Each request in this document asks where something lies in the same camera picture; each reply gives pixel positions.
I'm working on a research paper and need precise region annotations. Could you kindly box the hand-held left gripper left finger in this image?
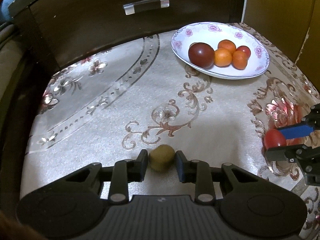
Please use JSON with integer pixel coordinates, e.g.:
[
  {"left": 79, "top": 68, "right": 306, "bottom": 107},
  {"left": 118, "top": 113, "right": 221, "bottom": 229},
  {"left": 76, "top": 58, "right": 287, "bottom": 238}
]
[{"left": 65, "top": 149, "right": 148, "bottom": 203}]

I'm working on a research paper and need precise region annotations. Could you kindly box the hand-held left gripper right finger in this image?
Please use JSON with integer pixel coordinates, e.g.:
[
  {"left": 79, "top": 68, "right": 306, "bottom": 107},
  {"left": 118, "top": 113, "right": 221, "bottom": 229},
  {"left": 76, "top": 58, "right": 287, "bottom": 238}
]
[{"left": 176, "top": 151, "right": 260, "bottom": 203}]

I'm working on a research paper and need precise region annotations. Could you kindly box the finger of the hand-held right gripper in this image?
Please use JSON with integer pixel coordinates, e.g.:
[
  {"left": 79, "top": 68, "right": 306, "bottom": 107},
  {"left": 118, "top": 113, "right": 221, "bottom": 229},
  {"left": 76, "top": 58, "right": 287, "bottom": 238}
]
[
  {"left": 266, "top": 144, "right": 320, "bottom": 163},
  {"left": 277, "top": 104, "right": 320, "bottom": 139}
]

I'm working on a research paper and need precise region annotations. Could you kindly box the red cherry tomato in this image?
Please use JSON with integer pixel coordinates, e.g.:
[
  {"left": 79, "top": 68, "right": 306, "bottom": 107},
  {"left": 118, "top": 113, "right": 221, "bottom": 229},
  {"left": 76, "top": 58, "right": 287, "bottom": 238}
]
[
  {"left": 264, "top": 129, "right": 287, "bottom": 150},
  {"left": 236, "top": 45, "right": 251, "bottom": 59}
]

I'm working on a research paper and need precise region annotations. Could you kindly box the small orange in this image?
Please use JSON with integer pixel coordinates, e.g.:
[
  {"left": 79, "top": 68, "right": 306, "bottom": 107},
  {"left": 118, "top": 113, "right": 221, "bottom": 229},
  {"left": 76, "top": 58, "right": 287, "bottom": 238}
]
[
  {"left": 217, "top": 39, "right": 237, "bottom": 53},
  {"left": 232, "top": 50, "right": 248, "bottom": 70},
  {"left": 214, "top": 48, "right": 233, "bottom": 67}
]

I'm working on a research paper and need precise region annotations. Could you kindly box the white floral rimmed plate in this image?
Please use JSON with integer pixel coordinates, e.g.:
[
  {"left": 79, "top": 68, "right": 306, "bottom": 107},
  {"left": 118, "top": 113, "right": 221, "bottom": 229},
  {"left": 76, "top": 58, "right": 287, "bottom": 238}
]
[{"left": 171, "top": 22, "right": 270, "bottom": 80}]

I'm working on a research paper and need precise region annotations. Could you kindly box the beige floral tablecloth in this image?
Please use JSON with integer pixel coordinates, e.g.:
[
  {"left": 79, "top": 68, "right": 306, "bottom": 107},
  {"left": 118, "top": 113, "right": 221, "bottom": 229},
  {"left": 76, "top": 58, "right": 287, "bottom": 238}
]
[{"left": 20, "top": 22, "right": 320, "bottom": 240}]

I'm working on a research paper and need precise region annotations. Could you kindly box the wooden wardrobe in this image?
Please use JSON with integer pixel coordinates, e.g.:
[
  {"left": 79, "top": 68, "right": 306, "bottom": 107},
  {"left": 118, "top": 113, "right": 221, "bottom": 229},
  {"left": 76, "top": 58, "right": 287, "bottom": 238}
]
[{"left": 241, "top": 0, "right": 320, "bottom": 87}]

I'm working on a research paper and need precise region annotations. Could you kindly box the dark wooden nightstand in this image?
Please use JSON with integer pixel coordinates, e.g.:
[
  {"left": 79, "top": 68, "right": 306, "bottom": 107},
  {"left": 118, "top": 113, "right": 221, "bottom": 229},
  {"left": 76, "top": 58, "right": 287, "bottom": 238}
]
[{"left": 7, "top": 0, "right": 250, "bottom": 72}]

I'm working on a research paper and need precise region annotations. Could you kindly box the blue cloth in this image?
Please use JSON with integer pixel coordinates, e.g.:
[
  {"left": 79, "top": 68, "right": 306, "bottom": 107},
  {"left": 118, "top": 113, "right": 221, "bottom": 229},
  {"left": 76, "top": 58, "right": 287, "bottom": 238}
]
[{"left": 0, "top": 0, "right": 26, "bottom": 23}]

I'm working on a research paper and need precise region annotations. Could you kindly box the silver drawer handle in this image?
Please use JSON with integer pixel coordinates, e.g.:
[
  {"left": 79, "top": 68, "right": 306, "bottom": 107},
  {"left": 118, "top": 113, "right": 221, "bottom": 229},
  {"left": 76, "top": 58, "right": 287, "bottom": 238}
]
[{"left": 123, "top": 0, "right": 170, "bottom": 15}]

